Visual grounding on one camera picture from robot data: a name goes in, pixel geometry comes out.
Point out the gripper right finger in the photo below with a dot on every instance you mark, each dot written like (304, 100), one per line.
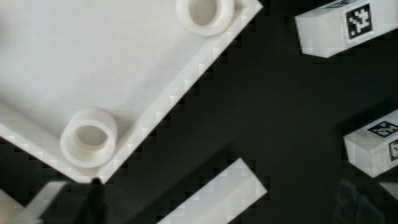
(367, 202)

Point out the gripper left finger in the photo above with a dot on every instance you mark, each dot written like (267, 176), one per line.
(66, 204)

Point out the white square tabletop part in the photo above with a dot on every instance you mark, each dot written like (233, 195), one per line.
(104, 54)

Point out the white table leg lying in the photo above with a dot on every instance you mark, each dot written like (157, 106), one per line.
(372, 145)

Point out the white table leg with tag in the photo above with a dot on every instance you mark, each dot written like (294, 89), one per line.
(342, 24)

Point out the white U-shaped obstacle fence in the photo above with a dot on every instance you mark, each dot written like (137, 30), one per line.
(223, 199)

